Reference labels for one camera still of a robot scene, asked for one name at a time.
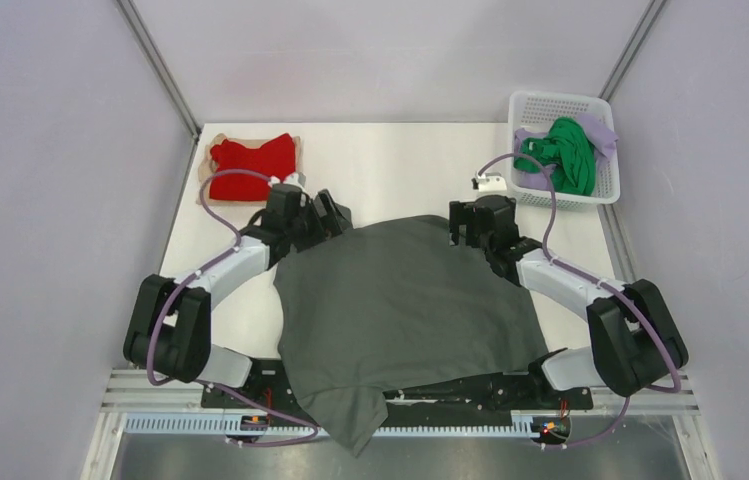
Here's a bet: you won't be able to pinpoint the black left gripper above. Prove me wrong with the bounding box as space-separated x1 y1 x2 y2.
285 189 350 253

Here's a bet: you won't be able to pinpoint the grey t shirt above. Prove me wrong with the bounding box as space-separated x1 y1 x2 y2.
274 215 547 455

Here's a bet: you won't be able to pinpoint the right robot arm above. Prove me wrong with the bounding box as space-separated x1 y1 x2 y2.
449 195 689 408

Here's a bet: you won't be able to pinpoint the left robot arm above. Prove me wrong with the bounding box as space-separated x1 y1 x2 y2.
123 183 353 408

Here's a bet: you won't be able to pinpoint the red folded t shirt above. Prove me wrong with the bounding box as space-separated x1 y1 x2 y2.
208 133 298 203

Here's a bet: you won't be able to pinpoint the green t shirt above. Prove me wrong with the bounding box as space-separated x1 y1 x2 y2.
513 117 597 196

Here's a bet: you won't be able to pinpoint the white plastic laundry basket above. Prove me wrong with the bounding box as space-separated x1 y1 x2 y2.
508 91 620 210

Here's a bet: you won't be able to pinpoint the lilac t shirt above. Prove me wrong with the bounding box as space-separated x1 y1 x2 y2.
513 113 618 196

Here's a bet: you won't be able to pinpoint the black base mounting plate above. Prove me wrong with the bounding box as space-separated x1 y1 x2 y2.
200 357 595 429

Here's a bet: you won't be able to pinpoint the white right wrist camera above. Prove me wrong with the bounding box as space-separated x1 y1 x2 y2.
472 173 508 196

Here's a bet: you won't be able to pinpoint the white slotted cable duct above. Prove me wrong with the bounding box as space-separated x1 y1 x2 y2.
123 412 540 440

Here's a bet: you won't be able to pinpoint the aluminium frame rails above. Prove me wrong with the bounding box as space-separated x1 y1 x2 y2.
82 205 703 480

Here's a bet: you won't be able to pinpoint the right aluminium corner post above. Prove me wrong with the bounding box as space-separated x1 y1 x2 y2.
599 0 668 102

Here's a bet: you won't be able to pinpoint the aluminium corner post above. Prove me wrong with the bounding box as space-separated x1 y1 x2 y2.
114 0 201 141
599 0 668 102

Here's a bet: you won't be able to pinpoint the left aluminium corner post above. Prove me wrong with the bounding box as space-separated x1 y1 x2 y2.
114 0 201 141

